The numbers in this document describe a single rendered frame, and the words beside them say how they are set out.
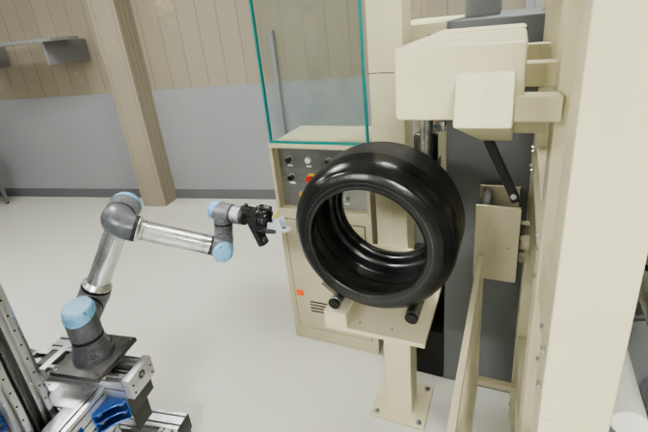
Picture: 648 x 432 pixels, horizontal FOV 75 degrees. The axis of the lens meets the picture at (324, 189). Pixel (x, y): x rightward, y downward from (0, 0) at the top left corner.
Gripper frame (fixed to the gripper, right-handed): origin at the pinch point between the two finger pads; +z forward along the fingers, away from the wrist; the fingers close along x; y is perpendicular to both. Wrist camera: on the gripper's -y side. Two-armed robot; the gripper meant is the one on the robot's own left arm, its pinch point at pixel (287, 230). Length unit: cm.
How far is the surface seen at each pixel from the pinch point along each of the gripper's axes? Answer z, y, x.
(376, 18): 22, 75, 26
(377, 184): 36.9, 31.0, -11.3
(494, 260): 74, -5, 19
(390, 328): 44, -26, -6
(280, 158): -39, 1, 64
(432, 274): 56, 4, -11
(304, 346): -19, -115, 52
